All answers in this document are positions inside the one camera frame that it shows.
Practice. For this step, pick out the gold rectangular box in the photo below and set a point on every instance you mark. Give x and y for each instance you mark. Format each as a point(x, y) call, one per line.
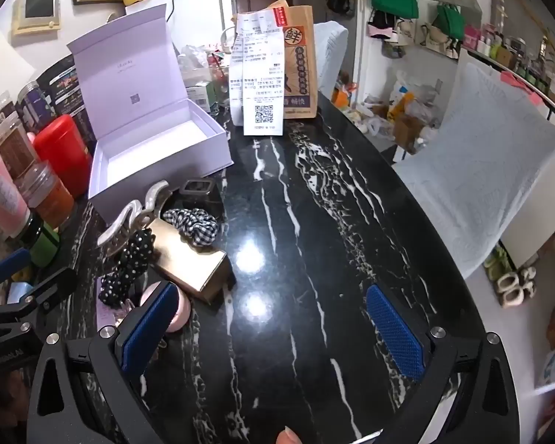
point(185, 259)

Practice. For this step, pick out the black gingham scrunchie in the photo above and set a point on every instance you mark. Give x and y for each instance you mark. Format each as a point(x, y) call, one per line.
point(189, 224)

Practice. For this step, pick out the pink cloth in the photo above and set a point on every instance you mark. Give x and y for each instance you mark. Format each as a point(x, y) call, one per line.
point(520, 85)

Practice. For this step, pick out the amber jar with clear lid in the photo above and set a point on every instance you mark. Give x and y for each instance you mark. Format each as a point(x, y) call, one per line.
point(46, 199)

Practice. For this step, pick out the person's right hand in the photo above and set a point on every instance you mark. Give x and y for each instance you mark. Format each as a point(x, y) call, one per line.
point(289, 435)

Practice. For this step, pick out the cardboard box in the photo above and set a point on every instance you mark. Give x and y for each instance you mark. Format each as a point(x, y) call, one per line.
point(409, 132)

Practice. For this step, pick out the black food bag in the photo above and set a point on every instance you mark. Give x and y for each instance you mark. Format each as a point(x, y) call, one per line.
point(62, 88)

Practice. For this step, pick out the small purple box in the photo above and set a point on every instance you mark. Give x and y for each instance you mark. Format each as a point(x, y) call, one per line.
point(107, 319)

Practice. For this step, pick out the long white receipt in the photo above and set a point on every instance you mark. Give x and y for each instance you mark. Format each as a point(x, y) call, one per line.
point(263, 78)

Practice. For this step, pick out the pink round compact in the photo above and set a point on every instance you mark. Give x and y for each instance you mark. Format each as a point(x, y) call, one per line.
point(182, 310)

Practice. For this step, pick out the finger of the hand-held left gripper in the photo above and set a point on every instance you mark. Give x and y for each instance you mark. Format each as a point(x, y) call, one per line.
point(51, 289)
point(9, 262)

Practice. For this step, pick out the white fridge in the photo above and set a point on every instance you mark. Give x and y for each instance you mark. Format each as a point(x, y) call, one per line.
point(199, 9)

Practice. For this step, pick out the brown paper bag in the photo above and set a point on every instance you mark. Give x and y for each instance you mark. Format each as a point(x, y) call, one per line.
point(300, 55)

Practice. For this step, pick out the small white green box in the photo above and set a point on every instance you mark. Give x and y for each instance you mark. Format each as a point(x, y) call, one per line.
point(201, 95)

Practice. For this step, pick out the shelf of bottles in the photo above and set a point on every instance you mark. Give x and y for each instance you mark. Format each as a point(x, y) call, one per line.
point(513, 55)

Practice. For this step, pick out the black polka dot scrunchie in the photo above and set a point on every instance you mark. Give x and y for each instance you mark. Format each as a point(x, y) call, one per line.
point(129, 259)

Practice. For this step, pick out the wall intercom panel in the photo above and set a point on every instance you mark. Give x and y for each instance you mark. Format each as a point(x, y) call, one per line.
point(34, 11)

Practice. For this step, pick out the purple label jar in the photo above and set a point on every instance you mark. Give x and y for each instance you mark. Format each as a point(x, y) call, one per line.
point(34, 101)

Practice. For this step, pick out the white sandals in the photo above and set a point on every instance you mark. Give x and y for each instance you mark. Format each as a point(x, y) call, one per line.
point(515, 289)

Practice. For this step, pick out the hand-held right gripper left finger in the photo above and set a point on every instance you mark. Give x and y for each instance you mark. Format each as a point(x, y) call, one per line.
point(152, 323)

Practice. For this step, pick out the brown jar with white lid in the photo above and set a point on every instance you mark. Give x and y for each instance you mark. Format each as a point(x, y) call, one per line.
point(16, 148)

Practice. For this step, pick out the pink printed tube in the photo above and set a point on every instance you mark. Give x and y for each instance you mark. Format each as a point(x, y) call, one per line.
point(0, 189)

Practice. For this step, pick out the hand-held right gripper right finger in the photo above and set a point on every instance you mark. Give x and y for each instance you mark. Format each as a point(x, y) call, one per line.
point(395, 337)

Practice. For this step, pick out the white pearl hair claw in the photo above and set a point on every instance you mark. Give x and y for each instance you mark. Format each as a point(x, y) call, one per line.
point(120, 226)

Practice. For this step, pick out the short white receipt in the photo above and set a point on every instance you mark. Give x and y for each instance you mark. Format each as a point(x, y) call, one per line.
point(236, 78)

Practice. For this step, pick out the lilac gift box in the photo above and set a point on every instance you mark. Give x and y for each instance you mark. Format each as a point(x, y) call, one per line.
point(157, 157)

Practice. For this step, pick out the red canister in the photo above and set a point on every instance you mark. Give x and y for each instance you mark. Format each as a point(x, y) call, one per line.
point(60, 148)

